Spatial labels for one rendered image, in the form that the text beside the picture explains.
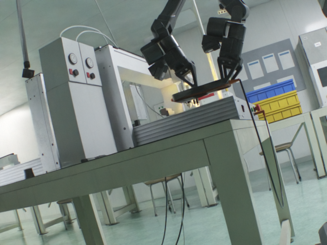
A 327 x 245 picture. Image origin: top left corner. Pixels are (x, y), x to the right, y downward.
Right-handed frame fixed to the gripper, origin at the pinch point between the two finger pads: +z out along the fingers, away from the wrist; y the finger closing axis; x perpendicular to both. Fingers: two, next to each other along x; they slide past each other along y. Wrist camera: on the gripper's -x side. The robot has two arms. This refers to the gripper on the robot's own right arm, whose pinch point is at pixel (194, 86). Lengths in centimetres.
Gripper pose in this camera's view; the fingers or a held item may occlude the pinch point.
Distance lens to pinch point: 110.7
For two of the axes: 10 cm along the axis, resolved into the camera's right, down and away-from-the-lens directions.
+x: 8.0, -5.2, -3.0
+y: -3.5, 0.2, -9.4
